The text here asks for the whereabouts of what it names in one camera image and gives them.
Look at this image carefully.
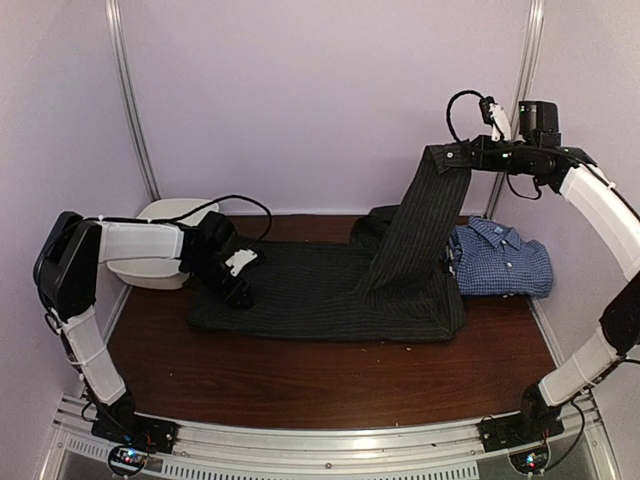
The blue checked shirt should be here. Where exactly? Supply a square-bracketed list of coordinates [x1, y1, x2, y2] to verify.
[442, 217, 554, 298]

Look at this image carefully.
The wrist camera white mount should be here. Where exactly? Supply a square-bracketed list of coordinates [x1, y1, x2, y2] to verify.
[225, 248, 265, 277]
[479, 96, 513, 142]

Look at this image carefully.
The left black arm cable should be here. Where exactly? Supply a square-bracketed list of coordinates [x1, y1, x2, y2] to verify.
[144, 195, 274, 251]

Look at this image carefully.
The right aluminium frame post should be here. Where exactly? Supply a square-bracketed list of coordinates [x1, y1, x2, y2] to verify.
[484, 0, 545, 218]

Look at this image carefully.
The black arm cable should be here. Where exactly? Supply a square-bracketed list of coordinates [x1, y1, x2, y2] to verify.
[446, 90, 544, 200]
[144, 195, 274, 251]

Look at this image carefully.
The front aluminium rail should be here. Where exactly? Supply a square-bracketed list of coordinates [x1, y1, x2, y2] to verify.
[49, 389, 621, 480]

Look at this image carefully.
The black pinstriped long sleeve shirt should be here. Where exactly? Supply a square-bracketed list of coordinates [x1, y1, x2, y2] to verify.
[186, 144, 471, 343]

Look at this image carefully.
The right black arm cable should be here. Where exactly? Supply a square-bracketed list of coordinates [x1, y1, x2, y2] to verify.
[446, 90, 544, 200]

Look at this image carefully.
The aluminium frame post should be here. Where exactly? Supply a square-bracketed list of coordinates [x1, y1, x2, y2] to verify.
[105, 0, 161, 201]
[484, 0, 545, 218]

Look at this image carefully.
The circuit board with leds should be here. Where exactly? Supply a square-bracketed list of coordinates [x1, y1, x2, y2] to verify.
[509, 450, 550, 475]
[107, 445, 149, 476]

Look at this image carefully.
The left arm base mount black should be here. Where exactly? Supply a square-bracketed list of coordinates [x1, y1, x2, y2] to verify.
[86, 387, 178, 454]

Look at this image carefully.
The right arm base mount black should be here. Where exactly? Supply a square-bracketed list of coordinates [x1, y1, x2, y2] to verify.
[477, 385, 564, 453]

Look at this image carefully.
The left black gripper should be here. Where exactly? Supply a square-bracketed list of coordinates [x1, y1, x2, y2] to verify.
[183, 252, 253, 308]

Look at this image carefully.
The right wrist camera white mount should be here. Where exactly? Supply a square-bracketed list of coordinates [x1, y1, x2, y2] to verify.
[479, 96, 513, 142]

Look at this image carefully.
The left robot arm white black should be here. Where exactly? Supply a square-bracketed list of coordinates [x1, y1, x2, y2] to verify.
[33, 211, 260, 406]

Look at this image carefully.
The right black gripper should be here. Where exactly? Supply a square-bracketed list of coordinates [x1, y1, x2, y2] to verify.
[462, 134, 538, 174]

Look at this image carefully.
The left circuit board with leds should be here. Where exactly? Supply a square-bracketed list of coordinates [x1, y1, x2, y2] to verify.
[107, 445, 149, 476]

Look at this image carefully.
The right circuit board with leds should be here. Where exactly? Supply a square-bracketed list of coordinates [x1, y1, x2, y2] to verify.
[509, 450, 550, 475]

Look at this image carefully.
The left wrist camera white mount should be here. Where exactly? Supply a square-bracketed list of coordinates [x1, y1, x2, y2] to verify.
[225, 248, 265, 277]

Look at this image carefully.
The left aluminium frame post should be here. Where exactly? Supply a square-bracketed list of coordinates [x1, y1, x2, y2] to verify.
[105, 0, 161, 201]

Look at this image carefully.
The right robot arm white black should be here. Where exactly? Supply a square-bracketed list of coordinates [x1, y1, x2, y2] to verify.
[445, 90, 639, 442]

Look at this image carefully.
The white plastic basin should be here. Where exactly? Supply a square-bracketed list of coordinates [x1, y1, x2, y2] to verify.
[107, 198, 207, 290]

